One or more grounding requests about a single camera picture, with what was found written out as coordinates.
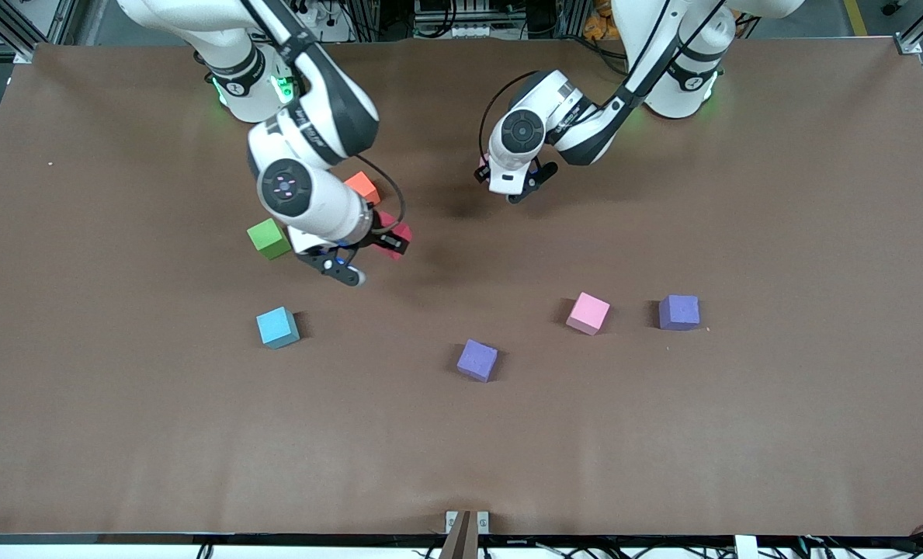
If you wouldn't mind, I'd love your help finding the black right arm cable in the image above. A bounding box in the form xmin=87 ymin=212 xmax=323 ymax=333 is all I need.
xmin=356 ymin=155 xmax=407 ymax=234

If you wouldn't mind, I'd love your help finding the purple foam block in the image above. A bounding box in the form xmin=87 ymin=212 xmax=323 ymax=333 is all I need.
xmin=658 ymin=293 xmax=701 ymax=332
xmin=456 ymin=339 xmax=499 ymax=384

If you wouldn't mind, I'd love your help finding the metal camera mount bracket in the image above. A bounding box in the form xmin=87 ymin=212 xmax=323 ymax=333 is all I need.
xmin=439 ymin=509 xmax=491 ymax=559

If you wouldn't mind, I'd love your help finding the green foam block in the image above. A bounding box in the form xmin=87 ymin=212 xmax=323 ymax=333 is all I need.
xmin=246 ymin=217 xmax=293 ymax=261

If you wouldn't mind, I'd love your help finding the orange foam block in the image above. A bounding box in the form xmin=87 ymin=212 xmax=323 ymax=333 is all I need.
xmin=343 ymin=172 xmax=382 ymax=207

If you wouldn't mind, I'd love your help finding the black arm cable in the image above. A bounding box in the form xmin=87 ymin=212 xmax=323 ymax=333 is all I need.
xmin=356 ymin=155 xmax=407 ymax=234
xmin=479 ymin=71 xmax=541 ymax=160

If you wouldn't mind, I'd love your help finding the light blue foam block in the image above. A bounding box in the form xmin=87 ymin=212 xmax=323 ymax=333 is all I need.
xmin=255 ymin=306 xmax=301 ymax=350

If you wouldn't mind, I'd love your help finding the pile of orange packets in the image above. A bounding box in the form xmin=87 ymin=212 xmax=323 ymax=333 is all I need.
xmin=583 ymin=0 xmax=625 ymax=41

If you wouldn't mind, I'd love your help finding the brown paper table cover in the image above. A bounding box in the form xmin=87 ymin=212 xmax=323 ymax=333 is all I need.
xmin=0 ymin=35 xmax=923 ymax=538

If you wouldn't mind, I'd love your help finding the grey equipment box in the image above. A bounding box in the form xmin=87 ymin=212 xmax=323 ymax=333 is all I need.
xmin=413 ymin=0 xmax=502 ymax=40

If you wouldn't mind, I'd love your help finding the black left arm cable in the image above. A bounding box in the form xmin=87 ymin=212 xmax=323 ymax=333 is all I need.
xmin=479 ymin=71 xmax=541 ymax=160

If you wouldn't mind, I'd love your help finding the magenta red foam block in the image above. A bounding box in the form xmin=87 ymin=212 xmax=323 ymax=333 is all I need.
xmin=383 ymin=223 xmax=414 ymax=261

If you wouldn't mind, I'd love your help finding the bundle of loose cables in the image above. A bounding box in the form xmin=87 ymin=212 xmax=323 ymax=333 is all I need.
xmin=799 ymin=522 xmax=923 ymax=559

